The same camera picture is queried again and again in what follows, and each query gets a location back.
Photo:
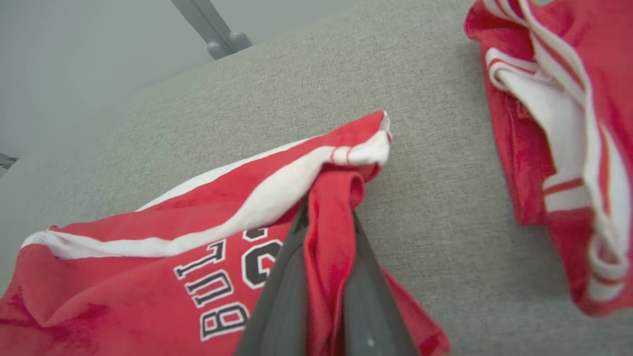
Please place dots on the red white striped jersey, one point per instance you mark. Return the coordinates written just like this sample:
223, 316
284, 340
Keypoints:
568, 148

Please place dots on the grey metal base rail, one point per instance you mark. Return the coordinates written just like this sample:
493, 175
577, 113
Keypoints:
7, 160

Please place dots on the grey double metal post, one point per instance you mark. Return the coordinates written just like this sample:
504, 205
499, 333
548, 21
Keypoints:
212, 27

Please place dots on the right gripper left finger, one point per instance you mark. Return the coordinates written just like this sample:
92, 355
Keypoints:
282, 316

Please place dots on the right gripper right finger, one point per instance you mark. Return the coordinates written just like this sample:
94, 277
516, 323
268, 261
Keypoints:
371, 316

